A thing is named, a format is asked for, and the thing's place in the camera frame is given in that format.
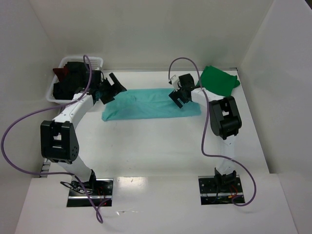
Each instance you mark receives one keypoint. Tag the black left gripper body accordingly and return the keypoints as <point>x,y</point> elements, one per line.
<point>107,89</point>

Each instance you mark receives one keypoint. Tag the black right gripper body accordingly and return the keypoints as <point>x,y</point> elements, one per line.
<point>180,95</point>

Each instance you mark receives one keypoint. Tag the teal t shirt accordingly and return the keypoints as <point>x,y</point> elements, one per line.
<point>147,104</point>

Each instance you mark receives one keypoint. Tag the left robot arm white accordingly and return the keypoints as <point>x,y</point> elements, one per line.
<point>59,142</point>

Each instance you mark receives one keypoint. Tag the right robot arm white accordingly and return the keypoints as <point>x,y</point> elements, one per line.
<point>224,120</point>

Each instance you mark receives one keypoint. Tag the white plastic laundry basket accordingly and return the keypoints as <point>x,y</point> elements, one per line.
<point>96,63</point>

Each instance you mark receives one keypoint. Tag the black garment in basket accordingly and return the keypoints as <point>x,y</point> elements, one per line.
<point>76,82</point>

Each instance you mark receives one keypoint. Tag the dark green folded t shirt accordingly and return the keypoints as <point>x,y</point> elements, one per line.
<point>218,82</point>

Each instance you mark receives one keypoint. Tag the red garment in basket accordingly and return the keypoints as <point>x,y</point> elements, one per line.
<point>61,73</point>

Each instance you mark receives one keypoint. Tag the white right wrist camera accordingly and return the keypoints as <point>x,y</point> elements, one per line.
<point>174,81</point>

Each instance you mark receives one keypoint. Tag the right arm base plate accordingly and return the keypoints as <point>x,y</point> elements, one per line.
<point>211,195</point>

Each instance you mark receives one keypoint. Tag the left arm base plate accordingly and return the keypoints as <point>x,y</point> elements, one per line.
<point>78,198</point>

